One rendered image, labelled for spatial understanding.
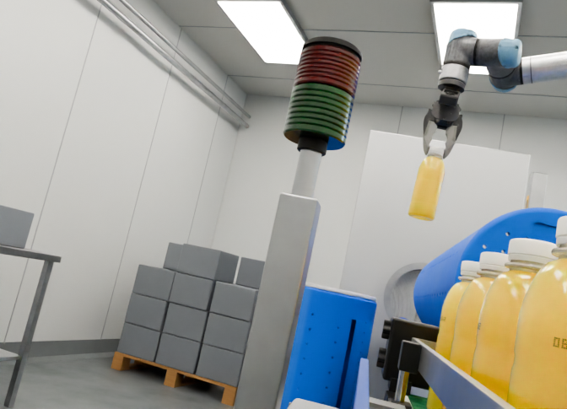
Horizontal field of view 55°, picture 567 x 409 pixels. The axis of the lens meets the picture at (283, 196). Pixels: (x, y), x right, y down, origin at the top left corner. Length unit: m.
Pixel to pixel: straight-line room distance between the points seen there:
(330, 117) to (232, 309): 4.13
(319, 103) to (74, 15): 4.38
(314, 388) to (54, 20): 3.71
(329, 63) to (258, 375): 0.30
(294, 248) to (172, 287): 4.39
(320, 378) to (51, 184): 3.48
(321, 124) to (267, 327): 0.20
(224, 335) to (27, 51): 2.65
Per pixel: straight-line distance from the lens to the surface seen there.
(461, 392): 0.40
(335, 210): 6.56
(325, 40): 0.55
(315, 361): 1.62
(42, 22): 4.62
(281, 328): 0.51
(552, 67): 1.67
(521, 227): 1.00
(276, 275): 0.51
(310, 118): 0.52
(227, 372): 4.64
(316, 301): 1.62
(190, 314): 4.79
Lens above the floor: 1.01
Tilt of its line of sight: 9 degrees up
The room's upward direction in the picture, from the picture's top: 12 degrees clockwise
